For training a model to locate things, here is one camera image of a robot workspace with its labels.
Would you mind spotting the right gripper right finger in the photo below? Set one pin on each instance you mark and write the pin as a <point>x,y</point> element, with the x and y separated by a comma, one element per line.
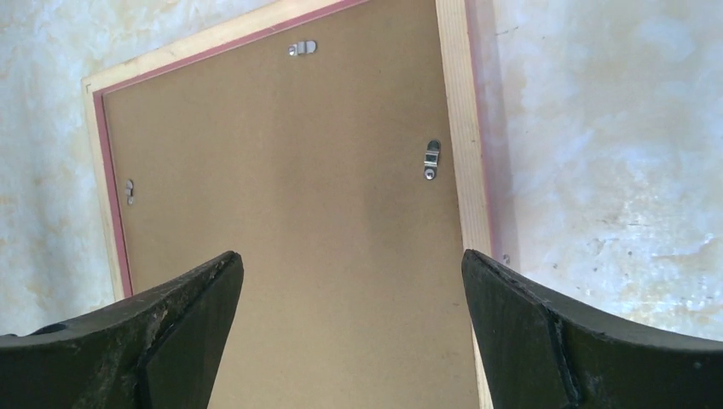
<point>543,349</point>

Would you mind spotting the metal turn clip left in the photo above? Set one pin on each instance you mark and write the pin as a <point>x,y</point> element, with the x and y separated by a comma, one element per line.
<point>129,191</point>

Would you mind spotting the pink wooden picture frame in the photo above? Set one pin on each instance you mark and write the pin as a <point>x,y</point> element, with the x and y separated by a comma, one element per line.
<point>463,141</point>

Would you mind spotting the brown backing board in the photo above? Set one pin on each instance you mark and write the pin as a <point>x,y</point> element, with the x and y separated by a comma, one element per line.
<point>293,180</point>

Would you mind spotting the metal turn clip right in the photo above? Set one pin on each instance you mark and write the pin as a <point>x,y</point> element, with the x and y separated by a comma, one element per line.
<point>431,159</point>

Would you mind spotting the metal turn clip top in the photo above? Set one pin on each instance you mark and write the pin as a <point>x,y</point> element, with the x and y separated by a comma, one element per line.
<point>305,47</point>

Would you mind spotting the metal turn clip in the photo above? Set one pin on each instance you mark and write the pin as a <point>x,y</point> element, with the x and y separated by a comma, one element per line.
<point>129,191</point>
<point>305,47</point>
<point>431,159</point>

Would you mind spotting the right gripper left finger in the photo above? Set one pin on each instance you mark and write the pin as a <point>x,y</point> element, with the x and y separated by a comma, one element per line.
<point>160,348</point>

